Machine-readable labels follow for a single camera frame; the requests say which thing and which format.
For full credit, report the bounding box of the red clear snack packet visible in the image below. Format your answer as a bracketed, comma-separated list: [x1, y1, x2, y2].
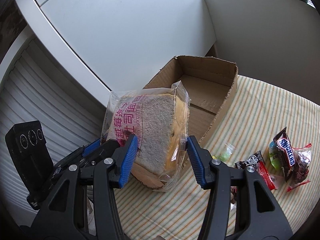
[287, 143, 312, 192]

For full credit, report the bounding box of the packaged bread slice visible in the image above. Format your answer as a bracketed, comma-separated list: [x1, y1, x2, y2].
[100, 81, 190, 192]

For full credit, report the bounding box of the green jelly cup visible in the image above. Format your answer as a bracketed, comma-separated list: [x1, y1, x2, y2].
[268, 141, 281, 171]

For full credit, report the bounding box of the white cabinet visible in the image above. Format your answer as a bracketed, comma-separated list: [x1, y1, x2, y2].
[0, 0, 218, 230]

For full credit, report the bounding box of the Snickers bar brown wrapper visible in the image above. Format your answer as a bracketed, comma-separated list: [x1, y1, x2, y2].
[273, 127, 296, 182]

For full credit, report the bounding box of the brown cardboard box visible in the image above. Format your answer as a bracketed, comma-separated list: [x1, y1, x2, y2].
[144, 56, 238, 175]

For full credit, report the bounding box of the striped yellow tablecloth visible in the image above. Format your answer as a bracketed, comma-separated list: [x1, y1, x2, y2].
[115, 76, 319, 239]

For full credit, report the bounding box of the black red candy packet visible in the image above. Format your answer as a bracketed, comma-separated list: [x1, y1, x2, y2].
[235, 151, 276, 190]

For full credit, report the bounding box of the small green clear candy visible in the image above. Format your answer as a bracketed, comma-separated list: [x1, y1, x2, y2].
[216, 142, 235, 163]

